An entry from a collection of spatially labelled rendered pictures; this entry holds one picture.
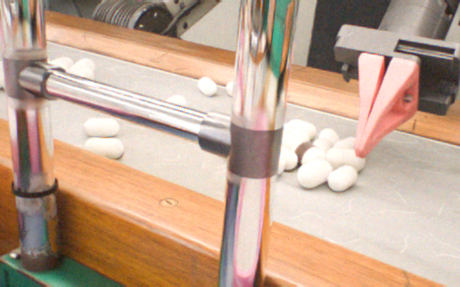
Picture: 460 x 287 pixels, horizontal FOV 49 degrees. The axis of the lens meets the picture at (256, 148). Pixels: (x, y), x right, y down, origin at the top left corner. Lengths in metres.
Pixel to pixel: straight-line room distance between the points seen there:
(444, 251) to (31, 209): 0.27
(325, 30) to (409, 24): 2.14
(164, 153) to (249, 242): 0.24
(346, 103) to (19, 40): 0.41
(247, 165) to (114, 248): 0.14
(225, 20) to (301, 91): 2.22
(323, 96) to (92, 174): 0.35
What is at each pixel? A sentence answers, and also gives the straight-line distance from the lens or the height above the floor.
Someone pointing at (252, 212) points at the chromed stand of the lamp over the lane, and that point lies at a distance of 0.22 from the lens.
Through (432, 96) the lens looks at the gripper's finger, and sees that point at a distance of 0.45.
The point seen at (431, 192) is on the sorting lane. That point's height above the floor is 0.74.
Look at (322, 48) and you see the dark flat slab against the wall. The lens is 2.59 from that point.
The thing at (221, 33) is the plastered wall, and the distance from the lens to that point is 2.86.
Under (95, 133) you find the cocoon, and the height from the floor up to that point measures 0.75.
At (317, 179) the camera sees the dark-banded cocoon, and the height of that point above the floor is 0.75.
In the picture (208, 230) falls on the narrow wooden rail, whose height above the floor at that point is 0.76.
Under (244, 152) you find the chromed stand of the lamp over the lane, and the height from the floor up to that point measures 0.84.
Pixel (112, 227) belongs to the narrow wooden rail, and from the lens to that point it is 0.32.
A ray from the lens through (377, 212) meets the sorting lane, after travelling 0.40.
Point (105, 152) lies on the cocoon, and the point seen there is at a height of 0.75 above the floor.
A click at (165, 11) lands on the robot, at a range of 1.05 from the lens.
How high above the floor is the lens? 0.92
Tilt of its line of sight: 22 degrees down
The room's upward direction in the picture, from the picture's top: 6 degrees clockwise
